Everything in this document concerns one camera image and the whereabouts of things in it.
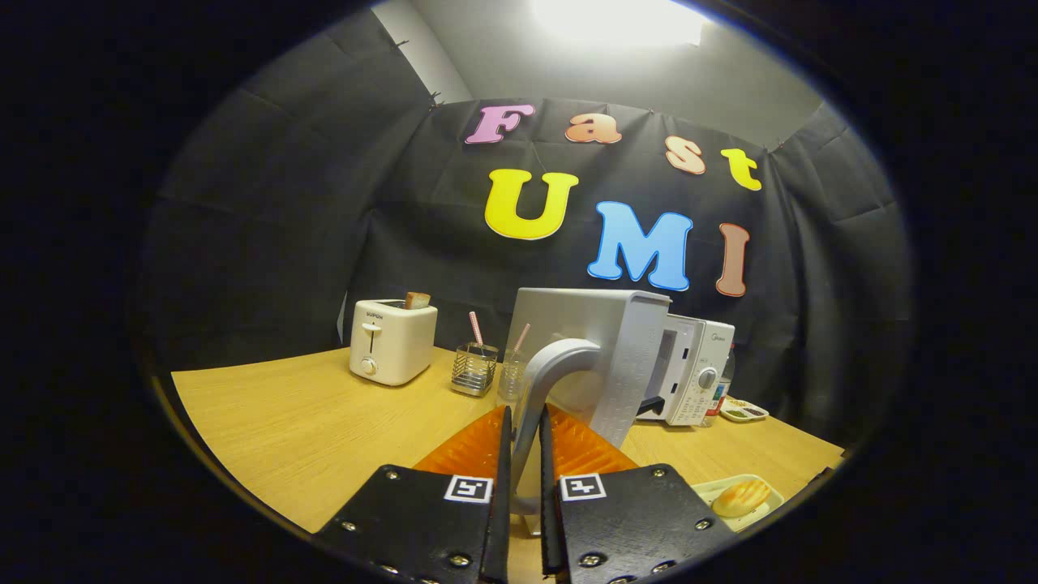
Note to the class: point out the clear plastic bottle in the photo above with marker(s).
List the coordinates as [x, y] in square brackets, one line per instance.
[723, 389]

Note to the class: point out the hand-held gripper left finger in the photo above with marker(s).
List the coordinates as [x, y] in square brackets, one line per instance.
[501, 503]

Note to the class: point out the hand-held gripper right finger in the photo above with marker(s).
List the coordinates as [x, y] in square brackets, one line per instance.
[550, 503]

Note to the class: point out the white microwave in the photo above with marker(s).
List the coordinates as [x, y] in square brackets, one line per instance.
[592, 324]

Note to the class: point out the brown toast slice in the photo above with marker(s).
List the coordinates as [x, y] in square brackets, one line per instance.
[417, 301]

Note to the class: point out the cream rectangular plate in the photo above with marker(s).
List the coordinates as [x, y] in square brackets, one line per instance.
[707, 491]

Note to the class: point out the clear drinking glass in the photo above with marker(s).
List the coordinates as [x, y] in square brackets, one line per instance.
[511, 380]

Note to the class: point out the golden bread bun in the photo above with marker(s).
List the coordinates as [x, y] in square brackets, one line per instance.
[739, 497]

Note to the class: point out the pink striped straw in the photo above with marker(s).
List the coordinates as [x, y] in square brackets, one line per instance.
[476, 328]
[522, 337]

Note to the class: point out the divided dish with beans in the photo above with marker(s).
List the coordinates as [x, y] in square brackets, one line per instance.
[742, 410]

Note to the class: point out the cream toaster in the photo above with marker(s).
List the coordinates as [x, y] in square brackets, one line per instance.
[393, 345]

